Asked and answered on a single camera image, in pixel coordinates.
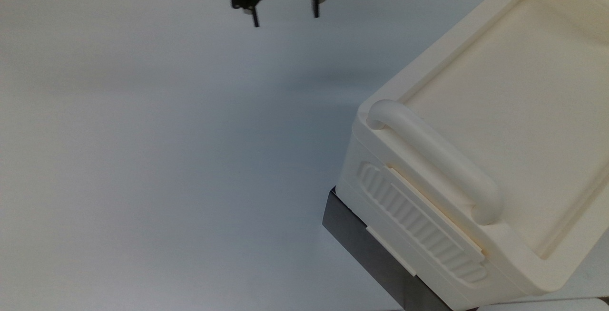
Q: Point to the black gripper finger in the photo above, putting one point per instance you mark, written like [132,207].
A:
[255,17]
[316,9]

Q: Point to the cream plastic cabinet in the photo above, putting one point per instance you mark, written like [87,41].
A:
[499,125]

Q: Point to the dark metal base block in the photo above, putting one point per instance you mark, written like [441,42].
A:
[371,249]

